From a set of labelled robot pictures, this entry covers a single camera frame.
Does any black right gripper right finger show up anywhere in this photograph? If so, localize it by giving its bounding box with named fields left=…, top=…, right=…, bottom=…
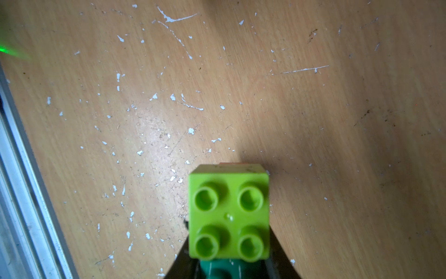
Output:
left=263, top=228, right=301, bottom=279

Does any teal green long lego brick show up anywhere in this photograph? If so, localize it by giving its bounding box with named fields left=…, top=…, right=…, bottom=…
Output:
left=200, top=259, right=268, bottom=279

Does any lime green square lego brick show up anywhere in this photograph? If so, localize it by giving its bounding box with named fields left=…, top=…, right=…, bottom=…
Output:
left=188, top=163, right=270, bottom=263

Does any small red square lego brick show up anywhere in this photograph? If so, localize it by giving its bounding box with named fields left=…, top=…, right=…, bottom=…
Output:
left=219, top=162, right=245, bottom=165

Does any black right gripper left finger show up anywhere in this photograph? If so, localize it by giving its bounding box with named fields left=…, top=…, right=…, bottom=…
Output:
left=164, top=237, right=202, bottom=279

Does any aluminium front rail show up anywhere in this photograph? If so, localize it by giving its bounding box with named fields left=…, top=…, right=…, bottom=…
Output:
left=1, top=73, right=79, bottom=279

